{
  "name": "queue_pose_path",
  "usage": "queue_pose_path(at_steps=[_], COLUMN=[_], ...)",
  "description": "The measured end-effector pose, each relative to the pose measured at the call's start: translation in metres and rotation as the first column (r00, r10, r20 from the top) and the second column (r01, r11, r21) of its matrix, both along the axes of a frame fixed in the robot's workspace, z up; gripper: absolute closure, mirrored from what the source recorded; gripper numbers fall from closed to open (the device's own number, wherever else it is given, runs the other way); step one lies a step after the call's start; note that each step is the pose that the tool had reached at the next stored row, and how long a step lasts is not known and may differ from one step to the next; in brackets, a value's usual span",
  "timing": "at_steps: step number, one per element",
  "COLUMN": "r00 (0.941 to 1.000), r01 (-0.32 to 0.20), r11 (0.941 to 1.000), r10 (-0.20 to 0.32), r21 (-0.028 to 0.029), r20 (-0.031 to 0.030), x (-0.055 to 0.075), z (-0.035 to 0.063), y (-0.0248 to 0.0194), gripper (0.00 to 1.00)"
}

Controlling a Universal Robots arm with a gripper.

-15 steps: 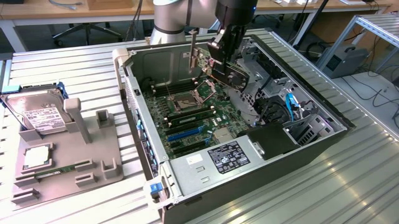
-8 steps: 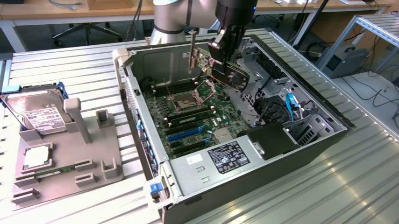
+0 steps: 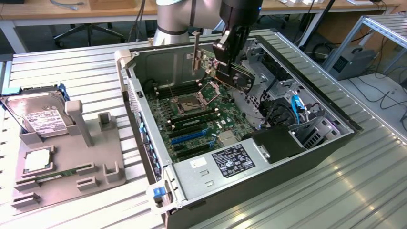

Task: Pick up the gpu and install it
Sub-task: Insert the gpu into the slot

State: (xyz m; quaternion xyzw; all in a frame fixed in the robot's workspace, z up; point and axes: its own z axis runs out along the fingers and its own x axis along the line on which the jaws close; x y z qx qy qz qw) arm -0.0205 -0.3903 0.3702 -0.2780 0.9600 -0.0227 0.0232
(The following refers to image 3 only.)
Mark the open socket cover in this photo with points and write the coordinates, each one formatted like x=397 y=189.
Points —
x=201 y=97

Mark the CPU socket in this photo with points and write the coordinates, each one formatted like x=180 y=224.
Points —
x=186 y=105

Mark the wooden desk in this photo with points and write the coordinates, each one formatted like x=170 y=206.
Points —
x=285 y=9
x=30 y=12

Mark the short black expansion slot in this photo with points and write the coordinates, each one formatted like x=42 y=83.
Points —
x=178 y=148

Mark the black plastic shroud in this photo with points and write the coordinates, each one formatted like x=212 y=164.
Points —
x=273 y=143

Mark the blue expansion slot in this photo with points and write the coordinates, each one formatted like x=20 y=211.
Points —
x=186 y=139

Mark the blue case latch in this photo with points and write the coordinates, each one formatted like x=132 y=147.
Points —
x=157 y=192

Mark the office chair base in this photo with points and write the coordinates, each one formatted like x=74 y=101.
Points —
x=269 y=17
x=88 y=28

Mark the silver hard disk drive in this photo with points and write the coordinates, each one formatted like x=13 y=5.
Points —
x=18 y=105

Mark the green motherboard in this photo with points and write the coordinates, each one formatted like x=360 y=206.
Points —
x=233 y=117

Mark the perforated metal disk bay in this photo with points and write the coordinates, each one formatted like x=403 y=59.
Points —
x=315 y=136

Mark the white box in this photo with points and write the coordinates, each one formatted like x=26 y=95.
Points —
x=304 y=2

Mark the blue disk caddy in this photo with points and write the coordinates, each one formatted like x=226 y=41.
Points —
x=10 y=91

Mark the silver chipset heatsink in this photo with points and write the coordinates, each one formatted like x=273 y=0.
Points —
x=228 y=138

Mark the graphics card with fan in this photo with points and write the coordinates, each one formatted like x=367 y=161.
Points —
x=244 y=80

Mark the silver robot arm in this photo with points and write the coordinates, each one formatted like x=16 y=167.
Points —
x=170 y=23

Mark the socket locking lever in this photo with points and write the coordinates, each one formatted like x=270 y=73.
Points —
x=170 y=91

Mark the black RAM slot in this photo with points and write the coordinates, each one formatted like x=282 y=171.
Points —
x=184 y=83
x=184 y=86
x=202 y=110
x=186 y=91
x=206 y=115

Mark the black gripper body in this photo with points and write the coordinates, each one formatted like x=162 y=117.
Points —
x=241 y=12

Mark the cardboard box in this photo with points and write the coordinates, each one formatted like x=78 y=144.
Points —
x=113 y=4

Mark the aluminium profile frame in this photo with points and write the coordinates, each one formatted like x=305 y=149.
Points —
x=391 y=23

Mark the silver metal drive cage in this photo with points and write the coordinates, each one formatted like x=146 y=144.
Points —
x=250 y=102

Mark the open black PC case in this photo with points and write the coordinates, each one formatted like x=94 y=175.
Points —
x=253 y=190

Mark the green RAM stick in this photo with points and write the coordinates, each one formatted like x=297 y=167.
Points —
x=57 y=176
x=196 y=121

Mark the grey equipment box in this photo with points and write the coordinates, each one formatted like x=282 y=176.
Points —
x=352 y=64

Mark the grey power supply unit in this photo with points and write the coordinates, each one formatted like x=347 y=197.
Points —
x=202 y=181

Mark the black slanted pole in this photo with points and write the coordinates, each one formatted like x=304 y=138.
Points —
x=317 y=22

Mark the grey parts rack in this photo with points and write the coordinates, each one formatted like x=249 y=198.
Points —
x=78 y=164

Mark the silver CPU chip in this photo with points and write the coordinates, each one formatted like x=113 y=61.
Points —
x=37 y=159

